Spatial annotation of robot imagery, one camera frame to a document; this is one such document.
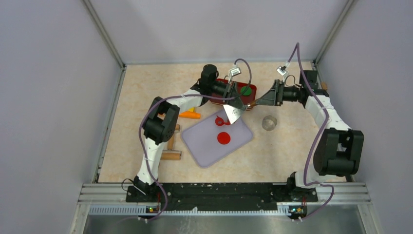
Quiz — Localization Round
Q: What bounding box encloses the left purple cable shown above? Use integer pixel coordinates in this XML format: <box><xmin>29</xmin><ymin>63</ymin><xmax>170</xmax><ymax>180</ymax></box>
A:
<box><xmin>138</xmin><ymin>58</ymin><xmax>253</xmax><ymax>223</ymax></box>

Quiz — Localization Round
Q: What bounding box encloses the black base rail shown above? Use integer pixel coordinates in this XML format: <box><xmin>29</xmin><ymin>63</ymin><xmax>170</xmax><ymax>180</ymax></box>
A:
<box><xmin>126</xmin><ymin>182</ymin><xmax>318</xmax><ymax>212</ymax></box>

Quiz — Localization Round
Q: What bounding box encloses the red dough lump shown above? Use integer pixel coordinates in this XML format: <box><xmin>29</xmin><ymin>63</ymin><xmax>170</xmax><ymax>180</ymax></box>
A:
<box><xmin>215</xmin><ymin>115</ymin><xmax>231</xmax><ymax>126</ymax></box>

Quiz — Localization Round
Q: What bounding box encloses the wooden dough roller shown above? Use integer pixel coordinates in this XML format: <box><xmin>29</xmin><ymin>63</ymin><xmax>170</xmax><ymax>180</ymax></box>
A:
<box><xmin>161</xmin><ymin>124</ymin><xmax>182</xmax><ymax>160</ymax></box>

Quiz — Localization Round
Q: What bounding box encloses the metal scraper wooden handle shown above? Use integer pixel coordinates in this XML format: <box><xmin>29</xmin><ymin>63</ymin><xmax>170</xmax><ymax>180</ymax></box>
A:
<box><xmin>223</xmin><ymin>101</ymin><xmax>257</xmax><ymax>124</ymax></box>

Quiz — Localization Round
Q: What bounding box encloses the dark red lacquer tray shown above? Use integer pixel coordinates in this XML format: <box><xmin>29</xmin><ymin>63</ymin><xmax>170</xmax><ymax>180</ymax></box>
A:
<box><xmin>211</xmin><ymin>78</ymin><xmax>257</xmax><ymax>105</ymax></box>

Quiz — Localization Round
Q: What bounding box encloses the metal ring cutter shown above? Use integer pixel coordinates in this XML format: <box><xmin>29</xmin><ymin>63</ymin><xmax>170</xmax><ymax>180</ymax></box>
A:
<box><xmin>262</xmin><ymin>115</ymin><xmax>278</xmax><ymax>131</ymax></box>

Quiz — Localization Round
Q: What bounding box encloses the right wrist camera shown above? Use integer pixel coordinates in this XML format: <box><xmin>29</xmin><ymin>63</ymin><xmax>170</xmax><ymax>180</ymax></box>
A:
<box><xmin>277</xmin><ymin>66</ymin><xmax>289</xmax><ymax>77</ymax></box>

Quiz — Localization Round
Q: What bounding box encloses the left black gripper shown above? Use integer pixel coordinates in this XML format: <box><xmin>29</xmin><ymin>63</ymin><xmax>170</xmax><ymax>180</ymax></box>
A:
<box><xmin>209</xmin><ymin>80</ymin><xmax>245</xmax><ymax>110</ymax></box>

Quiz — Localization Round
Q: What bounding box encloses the lavender plastic tray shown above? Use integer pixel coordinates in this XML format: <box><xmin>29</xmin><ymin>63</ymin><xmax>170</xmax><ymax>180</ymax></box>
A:
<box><xmin>181</xmin><ymin>110</ymin><xmax>253</xmax><ymax>168</ymax></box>

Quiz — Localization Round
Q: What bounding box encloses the green round disc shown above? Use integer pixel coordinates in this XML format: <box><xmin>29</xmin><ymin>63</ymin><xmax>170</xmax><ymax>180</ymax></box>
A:
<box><xmin>240</xmin><ymin>86</ymin><xmax>252</xmax><ymax>96</ymax></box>

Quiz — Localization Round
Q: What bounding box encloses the red round dough wrapper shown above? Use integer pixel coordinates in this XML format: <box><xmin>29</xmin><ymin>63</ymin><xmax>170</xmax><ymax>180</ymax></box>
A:
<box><xmin>217</xmin><ymin>132</ymin><xmax>231</xmax><ymax>145</ymax></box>

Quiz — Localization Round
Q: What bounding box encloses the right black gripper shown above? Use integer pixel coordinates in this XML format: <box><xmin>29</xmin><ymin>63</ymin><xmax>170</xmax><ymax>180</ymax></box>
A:
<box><xmin>255</xmin><ymin>79</ymin><xmax>302</xmax><ymax>107</ymax></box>

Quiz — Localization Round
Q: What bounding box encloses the orange plastic rolling pin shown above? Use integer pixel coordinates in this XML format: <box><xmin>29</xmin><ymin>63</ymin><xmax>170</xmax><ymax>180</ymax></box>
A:
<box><xmin>179</xmin><ymin>111</ymin><xmax>201</xmax><ymax>119</ymax></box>

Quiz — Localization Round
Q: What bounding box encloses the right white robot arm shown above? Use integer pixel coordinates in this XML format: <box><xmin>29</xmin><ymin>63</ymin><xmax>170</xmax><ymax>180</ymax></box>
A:
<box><xmin>254</xmin><ymin>70</ymin><xmax>364</xmax><ymax>201</ymax></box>

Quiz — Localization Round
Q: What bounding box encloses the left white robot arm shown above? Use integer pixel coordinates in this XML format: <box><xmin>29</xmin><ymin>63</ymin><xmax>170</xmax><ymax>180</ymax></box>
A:
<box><xmin>133</xmin><ymin>64</ymin><xmax>243</xmax><ymax>202</ymax></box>

